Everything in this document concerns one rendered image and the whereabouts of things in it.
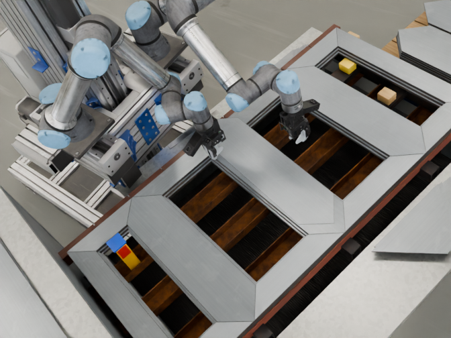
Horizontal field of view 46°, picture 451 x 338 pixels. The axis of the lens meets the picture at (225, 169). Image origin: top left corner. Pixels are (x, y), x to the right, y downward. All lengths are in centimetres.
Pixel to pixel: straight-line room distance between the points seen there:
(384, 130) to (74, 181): 187
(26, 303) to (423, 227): 138
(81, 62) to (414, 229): 127
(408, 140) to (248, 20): 224
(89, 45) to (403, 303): 132
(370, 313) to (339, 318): 10
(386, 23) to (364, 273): 229
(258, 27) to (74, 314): 276
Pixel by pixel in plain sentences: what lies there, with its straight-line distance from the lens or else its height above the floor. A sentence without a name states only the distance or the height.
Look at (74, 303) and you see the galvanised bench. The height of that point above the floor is 105.
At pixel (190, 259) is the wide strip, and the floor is 85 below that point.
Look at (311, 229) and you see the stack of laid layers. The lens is 196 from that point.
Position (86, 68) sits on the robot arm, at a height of 150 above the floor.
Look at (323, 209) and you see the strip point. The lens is 199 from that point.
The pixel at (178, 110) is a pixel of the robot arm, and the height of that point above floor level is 118.
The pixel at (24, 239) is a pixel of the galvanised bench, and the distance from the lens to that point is 208.
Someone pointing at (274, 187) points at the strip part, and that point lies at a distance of 207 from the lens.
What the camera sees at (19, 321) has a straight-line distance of 190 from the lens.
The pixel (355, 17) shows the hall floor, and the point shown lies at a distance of 399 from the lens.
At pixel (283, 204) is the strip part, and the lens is 202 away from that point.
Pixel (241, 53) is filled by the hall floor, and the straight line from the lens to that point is 388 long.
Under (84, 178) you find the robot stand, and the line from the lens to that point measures 327.
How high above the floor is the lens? 256
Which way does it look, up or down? 52 degrees down
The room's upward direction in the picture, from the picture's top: 22 degrees counter-clockwise
